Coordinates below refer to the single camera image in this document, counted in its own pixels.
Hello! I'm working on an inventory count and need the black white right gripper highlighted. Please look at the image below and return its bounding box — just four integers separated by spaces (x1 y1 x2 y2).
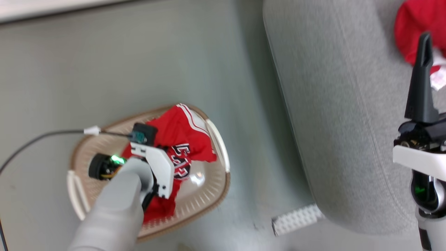
393 32 446 182

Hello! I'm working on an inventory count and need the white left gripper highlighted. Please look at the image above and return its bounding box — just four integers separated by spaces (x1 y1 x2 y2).
130 141 175 210

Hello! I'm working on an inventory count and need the red jersey with white stripes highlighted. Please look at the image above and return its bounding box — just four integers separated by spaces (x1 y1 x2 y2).
120 104 217 223

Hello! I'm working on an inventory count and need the plain red garment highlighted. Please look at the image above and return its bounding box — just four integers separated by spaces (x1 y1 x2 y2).
394 0 446 91

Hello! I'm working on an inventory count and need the beige perforated laundry basket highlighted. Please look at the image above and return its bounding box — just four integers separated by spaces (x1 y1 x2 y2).
67 103 231 243

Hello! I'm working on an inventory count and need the light grey fabric sofa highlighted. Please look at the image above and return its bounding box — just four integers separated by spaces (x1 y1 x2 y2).
262 0 446 236

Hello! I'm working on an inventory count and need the white studded block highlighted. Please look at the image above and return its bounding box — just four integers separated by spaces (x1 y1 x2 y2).
271 204 326 237

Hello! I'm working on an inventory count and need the dark grey baseboard strip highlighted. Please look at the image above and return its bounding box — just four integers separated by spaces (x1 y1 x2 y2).
0 0 140 25

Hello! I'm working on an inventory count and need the thin black cable white tag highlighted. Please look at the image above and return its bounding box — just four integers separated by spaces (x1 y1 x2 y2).
0 125 134 175

